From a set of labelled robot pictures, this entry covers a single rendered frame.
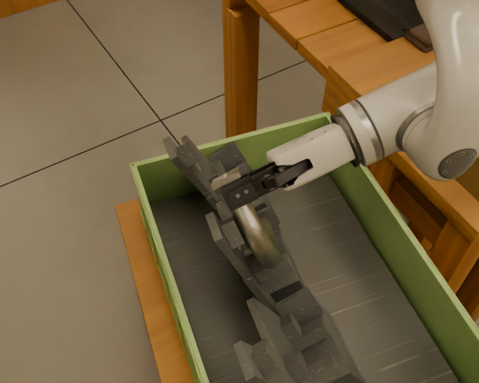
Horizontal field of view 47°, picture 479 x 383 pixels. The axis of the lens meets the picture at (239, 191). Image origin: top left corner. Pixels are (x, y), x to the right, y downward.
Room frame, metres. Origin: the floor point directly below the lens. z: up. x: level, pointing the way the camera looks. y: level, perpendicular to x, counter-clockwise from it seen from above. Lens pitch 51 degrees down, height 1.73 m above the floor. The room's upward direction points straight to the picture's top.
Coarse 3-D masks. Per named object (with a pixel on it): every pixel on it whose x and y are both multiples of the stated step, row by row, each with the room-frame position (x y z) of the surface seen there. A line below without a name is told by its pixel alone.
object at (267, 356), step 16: (256, 304) 0.36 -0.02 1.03; (256, 320) 0.34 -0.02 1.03; (272, 320) 0.36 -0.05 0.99; (272, 336) 0.32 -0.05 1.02; (336, 336) 0.38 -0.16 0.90; (240, 352) 0.25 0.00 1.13; (256, 352) 0.25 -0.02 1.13; (272, 352) 0.26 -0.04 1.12; (288, 352) 0.32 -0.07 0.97; (304, 352) 0.35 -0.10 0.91; (320, 352) 0.34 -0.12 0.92; (336, 352) 0.34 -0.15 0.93; (256, 368) 0.24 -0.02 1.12; (272, 368) 0.24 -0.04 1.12; (352, 368) 0.32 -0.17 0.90
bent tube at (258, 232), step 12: (216, 180) 0.46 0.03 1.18; (228, 180) 0.45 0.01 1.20; (240, 216) 0.43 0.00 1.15; (252, 216) 0.43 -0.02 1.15; (240, 228) 0.42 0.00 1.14; (252, 228) 0.42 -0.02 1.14; (264, 228) 0.42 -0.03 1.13; (252, 240) 0.41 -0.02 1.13; (264, 240) 0.41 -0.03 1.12; (252, 252) 0.40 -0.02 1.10; (264, 252) 0.40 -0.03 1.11; (276, 252) 0.41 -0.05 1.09; (264, 264) 0.40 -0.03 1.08; (276, 264) 0.41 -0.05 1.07
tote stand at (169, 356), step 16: (128, 208) 0.72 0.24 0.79; (128, 224) 0.67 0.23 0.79; (128, 240) 0.63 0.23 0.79; (144, 240) 0.63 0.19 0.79; (128, 256) 0.60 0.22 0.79; (144, 256) 0.60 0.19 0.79; (144, 272) 0.56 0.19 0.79; (144, 288) 0.52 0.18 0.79; (160, 288) 0.52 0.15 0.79; (144, 304) 0.49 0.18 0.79; (160, 304) 0.49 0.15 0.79; (144, 320) 0.46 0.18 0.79; (160, 320) 0.46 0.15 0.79; (160, 336) 0.43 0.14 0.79; (176, 336) 0.43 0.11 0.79; (160, 352) 0.40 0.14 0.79; (176, 352) 0.40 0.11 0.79; (160, 368) 0.37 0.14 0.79; (176, 368) 0.37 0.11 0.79
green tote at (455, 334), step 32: (288, 128) 0.79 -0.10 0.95; (160, 160) 0.70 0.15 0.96; (256, 160) 0.77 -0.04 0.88; (160, 192) 0.70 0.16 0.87; (352, 192) 0.69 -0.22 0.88; (384, 192) 0.62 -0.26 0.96; (384, 224) 0.58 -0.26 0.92; (160, 256) 0.49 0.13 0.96; (384, 256) 0.56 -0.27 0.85; (416, 256) 0.50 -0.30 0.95; (416, 288) 0.47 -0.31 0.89; (448, 288) 0.43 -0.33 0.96; (448, 320) 0.40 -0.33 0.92; (192, 352) 0.32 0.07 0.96; (448, 352) 0.37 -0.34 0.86
